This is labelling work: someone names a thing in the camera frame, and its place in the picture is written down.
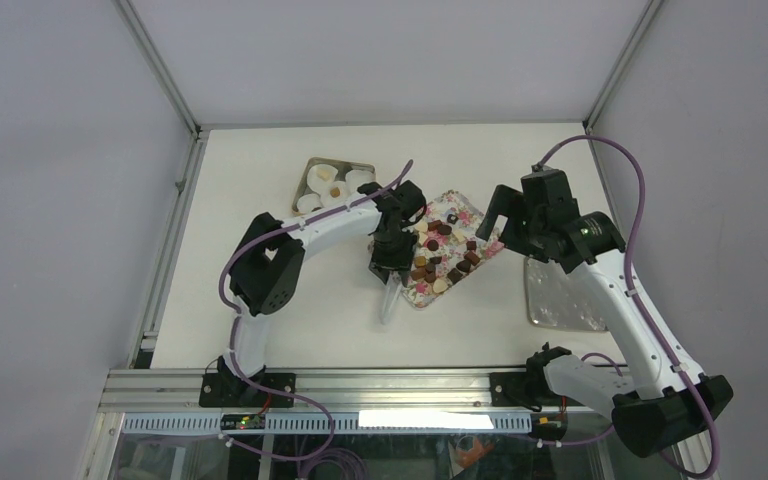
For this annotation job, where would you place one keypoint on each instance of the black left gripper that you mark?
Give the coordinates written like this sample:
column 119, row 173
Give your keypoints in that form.
column 399, row 263

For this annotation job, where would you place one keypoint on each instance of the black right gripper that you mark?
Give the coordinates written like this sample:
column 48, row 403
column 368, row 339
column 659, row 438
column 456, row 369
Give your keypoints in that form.
column 506, row 201

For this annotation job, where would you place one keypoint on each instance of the silver metal tongs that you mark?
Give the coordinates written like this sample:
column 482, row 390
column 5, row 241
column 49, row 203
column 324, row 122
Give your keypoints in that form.
column 392, row 291

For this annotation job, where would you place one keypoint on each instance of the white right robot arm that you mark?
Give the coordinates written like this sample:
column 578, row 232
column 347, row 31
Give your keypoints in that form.
column 667, row 397

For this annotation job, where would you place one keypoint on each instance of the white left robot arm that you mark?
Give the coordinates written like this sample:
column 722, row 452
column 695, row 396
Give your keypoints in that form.
column 262, row 275

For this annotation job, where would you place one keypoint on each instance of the floral rectangular tray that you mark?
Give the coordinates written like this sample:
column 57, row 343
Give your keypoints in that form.
column 452, row 220

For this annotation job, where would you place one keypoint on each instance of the white paper cup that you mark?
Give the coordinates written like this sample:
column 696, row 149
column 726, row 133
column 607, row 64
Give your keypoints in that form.
column 328, row 201
column 308, row 203
column 355, row 178
column 314, row 182

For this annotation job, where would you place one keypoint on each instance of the yellow tin box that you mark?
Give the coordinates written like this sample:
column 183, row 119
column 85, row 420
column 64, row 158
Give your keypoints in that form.
column 342, row 166

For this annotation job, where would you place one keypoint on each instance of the silver tin lid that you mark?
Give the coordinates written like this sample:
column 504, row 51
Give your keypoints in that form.
column 555, row 301

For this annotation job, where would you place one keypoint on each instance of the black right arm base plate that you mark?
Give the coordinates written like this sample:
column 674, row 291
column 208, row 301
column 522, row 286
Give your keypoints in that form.
column 521, row 389

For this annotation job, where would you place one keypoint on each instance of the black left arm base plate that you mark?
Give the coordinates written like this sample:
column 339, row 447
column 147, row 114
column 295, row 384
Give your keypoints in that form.
column 224, row 390

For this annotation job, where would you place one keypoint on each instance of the white slotted cable duct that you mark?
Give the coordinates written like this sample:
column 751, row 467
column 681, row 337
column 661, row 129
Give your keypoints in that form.
column 363, row 422

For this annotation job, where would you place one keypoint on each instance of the aluminium frame rail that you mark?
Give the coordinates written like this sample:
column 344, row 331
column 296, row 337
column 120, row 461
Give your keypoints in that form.
column 338, row 390

